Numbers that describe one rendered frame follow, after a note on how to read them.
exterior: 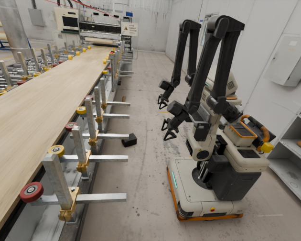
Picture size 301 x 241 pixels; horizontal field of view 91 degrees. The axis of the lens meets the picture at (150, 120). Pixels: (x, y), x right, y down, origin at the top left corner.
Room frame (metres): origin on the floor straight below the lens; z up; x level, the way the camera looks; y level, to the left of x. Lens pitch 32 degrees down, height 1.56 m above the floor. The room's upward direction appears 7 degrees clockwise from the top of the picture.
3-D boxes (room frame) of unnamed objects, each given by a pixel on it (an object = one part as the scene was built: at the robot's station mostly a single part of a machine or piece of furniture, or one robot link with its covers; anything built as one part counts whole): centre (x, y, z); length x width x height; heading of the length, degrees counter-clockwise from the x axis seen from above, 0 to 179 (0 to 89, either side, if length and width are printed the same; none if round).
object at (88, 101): (0.83, 0.41, 0.90); 0.04 x 0.04 x 0.48; 9
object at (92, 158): (0.63, 0.33, 0.83); 0.43 x 0.03 x 0.04; 99
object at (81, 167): (0.61, 0.37, 0.83); 0.14 x 0.06 x 0.05; 9
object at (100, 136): (0.88, 0.37, 0.80); 0.43 x 0.03 x 0.04; 99
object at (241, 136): (1.06, -0.76, 0.87); 0.23 x 0.15 x 0.11; 9
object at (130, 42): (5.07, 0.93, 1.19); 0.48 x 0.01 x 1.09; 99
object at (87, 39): (5.04, 1.65, 1.05); 1.43 x 0.12 x 0.12; 99
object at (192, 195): (1.04, -0.65, 0.16); 0.67 x 0.64 x 0.25; 99
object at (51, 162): (0.34, 0.33, 0.92); 0.04 x 0.04 x 0.48; 9
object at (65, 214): (0.36, 0.33, 0.82); 0.14 x 0.06 x 0.05; 9
